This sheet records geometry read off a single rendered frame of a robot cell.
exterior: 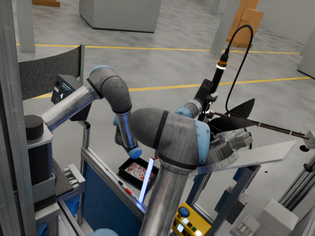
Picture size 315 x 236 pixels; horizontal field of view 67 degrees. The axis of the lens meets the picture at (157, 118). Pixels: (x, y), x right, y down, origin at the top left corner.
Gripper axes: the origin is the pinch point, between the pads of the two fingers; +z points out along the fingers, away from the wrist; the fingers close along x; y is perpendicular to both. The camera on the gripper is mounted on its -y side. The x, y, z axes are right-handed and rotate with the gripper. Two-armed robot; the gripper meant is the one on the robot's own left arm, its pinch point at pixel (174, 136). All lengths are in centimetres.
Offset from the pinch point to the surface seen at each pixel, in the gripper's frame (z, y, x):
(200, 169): 19.5, -5.4, 13.8
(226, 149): 31.0, 1.1, 0.8
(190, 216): 12.9, -39.5, 15.0
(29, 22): -271, 315, 31
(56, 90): -78, 18, 0
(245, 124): 31.3, -7.5, -21.0
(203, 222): 18.9, -41.1, 15.1
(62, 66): -123, 128, 24
